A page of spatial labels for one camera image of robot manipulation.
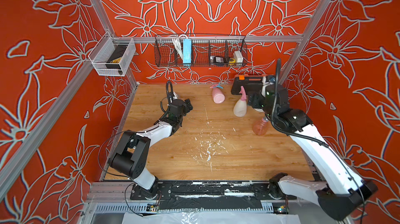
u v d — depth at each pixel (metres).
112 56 0.83
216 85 1.18
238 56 0.92
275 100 0.48
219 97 1.04
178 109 0.69
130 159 0.45
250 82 0.98
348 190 0.37
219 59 0.95
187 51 0.90
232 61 0.95
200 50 0.98
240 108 0.94
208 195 0.73
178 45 0.87
